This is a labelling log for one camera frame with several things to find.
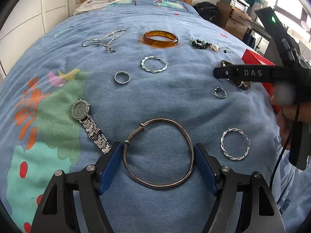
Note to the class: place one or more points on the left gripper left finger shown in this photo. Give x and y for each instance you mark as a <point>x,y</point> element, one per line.
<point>56,210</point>

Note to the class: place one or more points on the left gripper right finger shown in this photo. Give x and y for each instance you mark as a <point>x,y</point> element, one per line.
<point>258,212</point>

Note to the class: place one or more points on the dark olive bangle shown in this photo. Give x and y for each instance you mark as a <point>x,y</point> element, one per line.
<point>240,84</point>

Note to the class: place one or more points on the twisted silver hoop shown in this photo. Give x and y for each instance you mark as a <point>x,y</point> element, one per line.
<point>222,146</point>
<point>154,71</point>

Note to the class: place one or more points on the large thin silver bangle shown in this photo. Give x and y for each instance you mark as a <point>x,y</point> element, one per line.
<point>151,185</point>

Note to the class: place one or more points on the silver wristwatch green dial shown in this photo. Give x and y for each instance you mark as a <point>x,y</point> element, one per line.
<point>81,111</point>

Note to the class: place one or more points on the amber bangle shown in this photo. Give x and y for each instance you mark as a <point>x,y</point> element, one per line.
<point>171,39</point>

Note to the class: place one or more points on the red jewelry box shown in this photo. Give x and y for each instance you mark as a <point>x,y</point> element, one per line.
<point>252,58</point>

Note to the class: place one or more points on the navy tote bag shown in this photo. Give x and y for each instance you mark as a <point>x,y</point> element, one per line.
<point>249,38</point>

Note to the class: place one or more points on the wooden drawer cabinet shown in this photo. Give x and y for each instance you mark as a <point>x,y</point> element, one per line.
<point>233,20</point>

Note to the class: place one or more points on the white printer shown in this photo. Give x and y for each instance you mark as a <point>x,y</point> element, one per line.
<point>239,4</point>

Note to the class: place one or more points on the black backpack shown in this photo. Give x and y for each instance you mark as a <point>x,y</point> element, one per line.
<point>207,10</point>

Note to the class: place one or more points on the blue patterned bedspread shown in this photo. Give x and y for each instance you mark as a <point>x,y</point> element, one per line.
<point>97,57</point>

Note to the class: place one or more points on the white garment on bed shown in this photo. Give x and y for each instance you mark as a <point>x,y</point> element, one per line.
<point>90,5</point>

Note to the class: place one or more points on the white wardrobe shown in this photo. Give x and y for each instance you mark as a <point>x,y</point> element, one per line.
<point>28,21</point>

